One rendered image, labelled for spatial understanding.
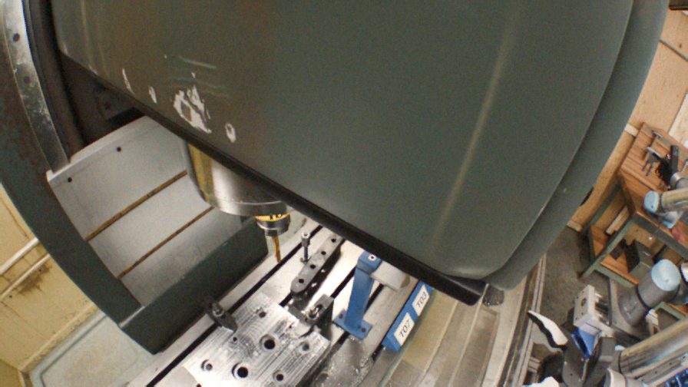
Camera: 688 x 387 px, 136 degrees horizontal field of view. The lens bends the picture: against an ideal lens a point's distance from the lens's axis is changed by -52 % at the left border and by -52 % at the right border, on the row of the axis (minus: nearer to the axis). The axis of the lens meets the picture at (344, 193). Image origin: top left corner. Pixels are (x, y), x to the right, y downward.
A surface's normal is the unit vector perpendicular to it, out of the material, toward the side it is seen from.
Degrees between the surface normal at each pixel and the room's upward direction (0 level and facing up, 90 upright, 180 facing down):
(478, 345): 8
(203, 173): 90
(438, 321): 8
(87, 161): 91
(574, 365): 0
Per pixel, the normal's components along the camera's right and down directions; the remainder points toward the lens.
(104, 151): 0.83, 0.43
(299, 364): 0.08, -0.75
